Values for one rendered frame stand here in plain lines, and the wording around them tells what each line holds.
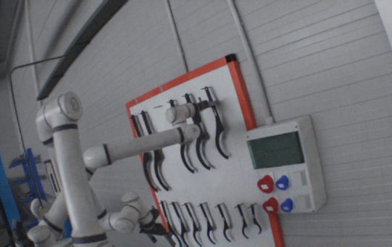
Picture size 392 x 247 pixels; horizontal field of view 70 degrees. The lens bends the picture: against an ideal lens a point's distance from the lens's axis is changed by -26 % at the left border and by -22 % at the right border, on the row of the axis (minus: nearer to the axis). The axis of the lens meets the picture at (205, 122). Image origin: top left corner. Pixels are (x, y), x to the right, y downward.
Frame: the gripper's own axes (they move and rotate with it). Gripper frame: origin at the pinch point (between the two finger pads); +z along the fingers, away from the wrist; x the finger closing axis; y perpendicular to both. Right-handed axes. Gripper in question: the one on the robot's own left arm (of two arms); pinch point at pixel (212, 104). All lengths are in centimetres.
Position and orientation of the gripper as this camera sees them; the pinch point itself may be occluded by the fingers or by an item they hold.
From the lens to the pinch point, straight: 226.9
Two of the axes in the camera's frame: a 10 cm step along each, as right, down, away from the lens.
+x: -5.6, 2.8, 7.8
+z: 7.5, -2.3, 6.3
